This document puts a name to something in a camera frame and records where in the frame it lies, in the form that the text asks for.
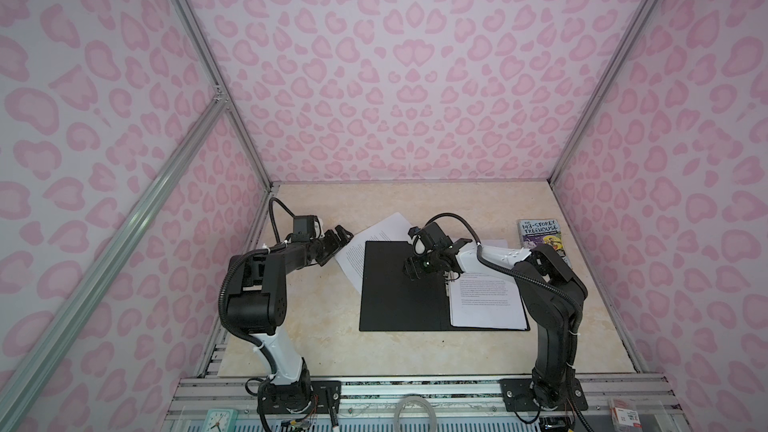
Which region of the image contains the teal folder with black inside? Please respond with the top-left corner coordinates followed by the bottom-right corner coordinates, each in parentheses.
top-left (359, 241), bottom-right (501, 332)

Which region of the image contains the white paper sheet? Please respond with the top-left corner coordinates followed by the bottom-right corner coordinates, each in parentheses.
top-left (333, 211), bottom-right (415, 295)

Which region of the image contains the printed paper sheet back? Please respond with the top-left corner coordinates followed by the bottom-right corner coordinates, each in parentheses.
top-left (447, 242), bottom-right (530, 331)

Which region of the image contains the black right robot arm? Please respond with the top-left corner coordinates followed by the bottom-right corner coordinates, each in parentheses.
top-left (403, 212), bottom-right (592, 431)

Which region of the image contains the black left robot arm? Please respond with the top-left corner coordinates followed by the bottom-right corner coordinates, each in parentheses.
top-left (217, 197), bottom-right (354, 416)

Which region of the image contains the treehouse storey book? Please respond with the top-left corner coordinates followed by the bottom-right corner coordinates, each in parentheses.
top-left (518, 219), bottom-right (564, 252)

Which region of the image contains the clear plastic tube loop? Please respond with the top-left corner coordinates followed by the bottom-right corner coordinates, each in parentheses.
top-left (392, 395), bottom-right (439, 432)

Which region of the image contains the small green clock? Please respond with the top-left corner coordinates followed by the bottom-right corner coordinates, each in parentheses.
top-left (201, 408), bottom-right (239, 432)

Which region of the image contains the red white label packet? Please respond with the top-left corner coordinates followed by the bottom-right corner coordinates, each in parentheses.
top-left (608, 397), bottom-right (642, 432)

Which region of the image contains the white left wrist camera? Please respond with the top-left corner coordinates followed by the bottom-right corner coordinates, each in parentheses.
top-left (292, 215), bottom-right (322, 242)

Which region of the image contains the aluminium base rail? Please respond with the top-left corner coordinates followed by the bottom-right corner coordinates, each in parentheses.
top-left (162, 373), bottom-right (691, 431)

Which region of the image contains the left aluminium frame post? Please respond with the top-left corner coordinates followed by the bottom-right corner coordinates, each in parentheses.
top-left (169, 0), bottom-right (273, 192)

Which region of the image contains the aluminium frame post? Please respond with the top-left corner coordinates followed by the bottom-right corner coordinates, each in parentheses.
top-left (169, 0), bottom-right (273, 192)
top-left (548, 0), bottom-right (663, 189)

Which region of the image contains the diagonal aluminium frame bar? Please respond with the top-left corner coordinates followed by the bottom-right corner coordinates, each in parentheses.
top-left (1, 96), bottom-right (227, 431)

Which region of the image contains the right aluminium frame post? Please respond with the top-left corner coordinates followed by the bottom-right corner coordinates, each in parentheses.
top-left (548, 0), bottom-right (663, 189)

